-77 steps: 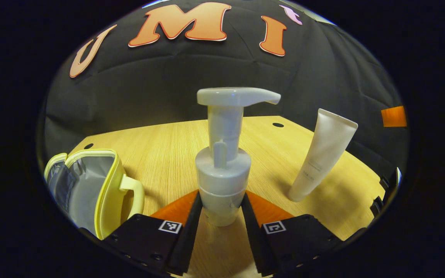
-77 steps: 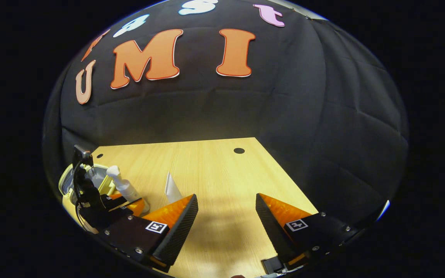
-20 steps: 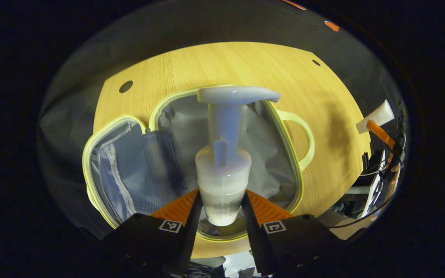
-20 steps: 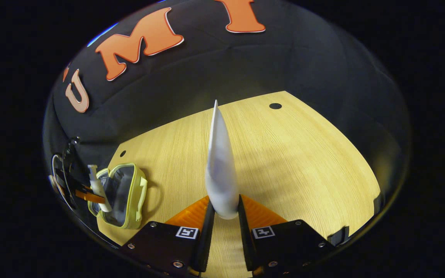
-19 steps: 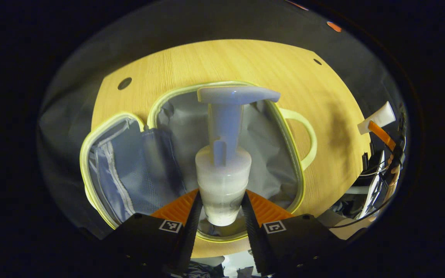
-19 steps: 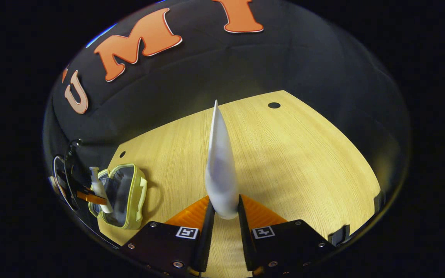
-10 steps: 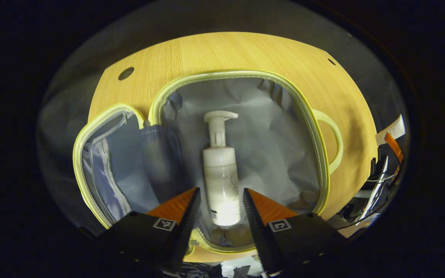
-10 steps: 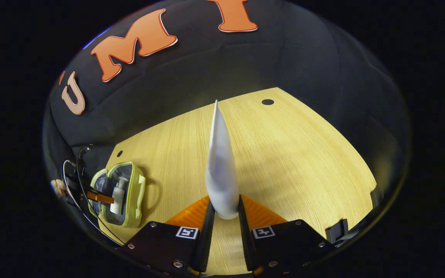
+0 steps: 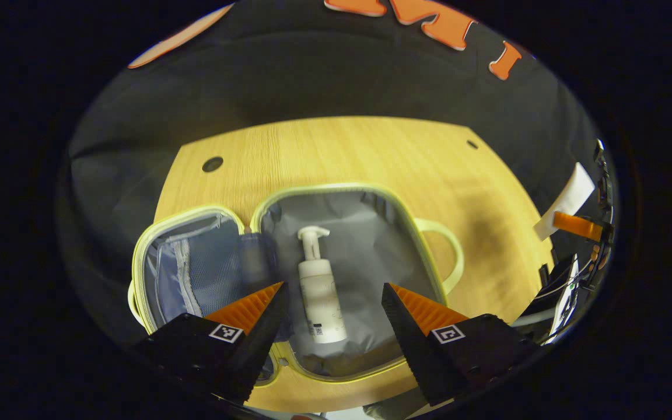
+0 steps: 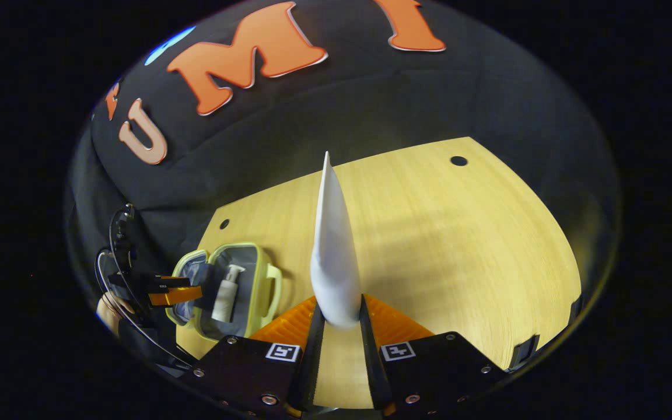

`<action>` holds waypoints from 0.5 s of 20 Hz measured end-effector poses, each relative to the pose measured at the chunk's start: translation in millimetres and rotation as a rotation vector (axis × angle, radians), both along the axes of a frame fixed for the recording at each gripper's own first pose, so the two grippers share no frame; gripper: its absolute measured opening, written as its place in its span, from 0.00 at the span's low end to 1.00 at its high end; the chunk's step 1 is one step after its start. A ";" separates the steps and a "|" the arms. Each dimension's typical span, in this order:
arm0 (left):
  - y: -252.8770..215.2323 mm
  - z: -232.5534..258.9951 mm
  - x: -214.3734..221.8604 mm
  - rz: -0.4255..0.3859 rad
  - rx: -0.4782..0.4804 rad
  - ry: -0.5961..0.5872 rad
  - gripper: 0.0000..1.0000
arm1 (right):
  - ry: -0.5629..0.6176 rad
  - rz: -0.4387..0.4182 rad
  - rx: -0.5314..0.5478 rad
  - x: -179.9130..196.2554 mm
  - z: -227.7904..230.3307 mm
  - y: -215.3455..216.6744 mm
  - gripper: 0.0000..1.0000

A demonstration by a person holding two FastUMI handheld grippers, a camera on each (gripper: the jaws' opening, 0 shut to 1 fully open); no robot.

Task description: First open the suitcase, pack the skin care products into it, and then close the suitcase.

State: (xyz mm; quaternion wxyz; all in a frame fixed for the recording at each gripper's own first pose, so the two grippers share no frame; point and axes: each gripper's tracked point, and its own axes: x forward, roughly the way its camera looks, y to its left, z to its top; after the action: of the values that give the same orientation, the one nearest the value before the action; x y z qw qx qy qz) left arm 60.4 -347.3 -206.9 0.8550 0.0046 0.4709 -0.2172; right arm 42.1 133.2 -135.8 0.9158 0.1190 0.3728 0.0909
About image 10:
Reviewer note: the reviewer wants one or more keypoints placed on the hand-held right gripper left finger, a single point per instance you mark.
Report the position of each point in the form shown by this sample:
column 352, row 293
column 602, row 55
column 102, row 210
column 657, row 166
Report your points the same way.
column 312, row 361

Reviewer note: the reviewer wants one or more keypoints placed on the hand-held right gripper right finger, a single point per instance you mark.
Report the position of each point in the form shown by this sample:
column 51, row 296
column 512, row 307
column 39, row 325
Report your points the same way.
column 371, row 361

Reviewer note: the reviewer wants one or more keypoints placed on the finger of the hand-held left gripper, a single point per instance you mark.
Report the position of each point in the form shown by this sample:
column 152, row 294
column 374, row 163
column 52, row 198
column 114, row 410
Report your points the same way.
column 175, row 296

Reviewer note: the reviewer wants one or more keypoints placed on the white pump bottle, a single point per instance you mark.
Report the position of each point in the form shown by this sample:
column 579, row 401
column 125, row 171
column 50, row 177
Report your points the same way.
column 226, row 300

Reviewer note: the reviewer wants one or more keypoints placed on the cream yellow suitcase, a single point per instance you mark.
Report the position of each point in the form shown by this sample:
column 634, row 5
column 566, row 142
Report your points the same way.
column 257, row 291

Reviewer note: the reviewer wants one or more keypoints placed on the white squeeze tube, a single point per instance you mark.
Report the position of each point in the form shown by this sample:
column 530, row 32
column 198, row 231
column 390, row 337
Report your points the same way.
column 333, row 262

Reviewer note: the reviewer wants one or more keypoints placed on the black backdrop cloth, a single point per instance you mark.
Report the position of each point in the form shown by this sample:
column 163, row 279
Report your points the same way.
column 371, row 99

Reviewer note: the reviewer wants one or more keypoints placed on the black table edge bracket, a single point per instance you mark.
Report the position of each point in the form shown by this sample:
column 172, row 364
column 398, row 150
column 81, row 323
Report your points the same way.
column 522, row 352
column 575, row 309

